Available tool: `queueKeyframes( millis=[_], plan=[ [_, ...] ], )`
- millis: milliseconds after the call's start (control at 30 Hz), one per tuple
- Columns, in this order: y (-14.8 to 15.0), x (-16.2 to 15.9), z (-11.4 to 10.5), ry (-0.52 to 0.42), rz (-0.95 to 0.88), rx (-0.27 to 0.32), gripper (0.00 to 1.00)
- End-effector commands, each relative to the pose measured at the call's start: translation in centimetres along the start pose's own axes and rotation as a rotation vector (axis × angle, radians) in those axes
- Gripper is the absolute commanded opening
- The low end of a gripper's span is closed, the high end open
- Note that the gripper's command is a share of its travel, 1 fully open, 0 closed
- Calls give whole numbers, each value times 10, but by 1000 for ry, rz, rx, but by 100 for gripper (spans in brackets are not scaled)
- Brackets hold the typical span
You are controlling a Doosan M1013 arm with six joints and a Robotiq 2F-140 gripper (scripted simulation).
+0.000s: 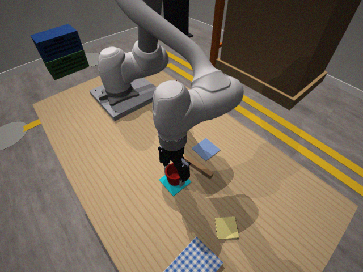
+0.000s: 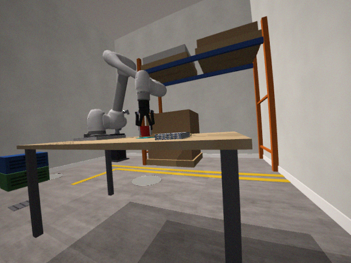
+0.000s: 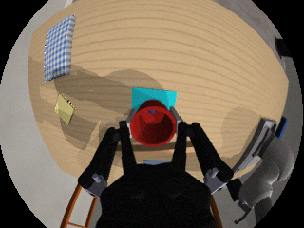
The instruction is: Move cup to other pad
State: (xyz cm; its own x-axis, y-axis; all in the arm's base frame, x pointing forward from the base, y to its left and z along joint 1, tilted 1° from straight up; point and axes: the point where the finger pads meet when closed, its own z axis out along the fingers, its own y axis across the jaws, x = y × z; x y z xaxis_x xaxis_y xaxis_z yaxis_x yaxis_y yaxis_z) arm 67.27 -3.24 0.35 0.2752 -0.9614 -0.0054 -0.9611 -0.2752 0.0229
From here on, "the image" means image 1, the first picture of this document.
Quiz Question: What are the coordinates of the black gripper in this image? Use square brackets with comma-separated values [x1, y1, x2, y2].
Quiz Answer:
[158, 146, 191, 187]

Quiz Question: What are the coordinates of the yellow sticky-note pad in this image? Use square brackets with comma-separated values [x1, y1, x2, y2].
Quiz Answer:
[214, 217, 239, 240]

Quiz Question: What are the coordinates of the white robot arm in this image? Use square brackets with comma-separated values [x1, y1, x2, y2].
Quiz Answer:
[98, 0, 244, 151]

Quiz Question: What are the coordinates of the dark red cup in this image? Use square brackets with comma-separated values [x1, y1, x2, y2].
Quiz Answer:
[165, 163, 180, 186]

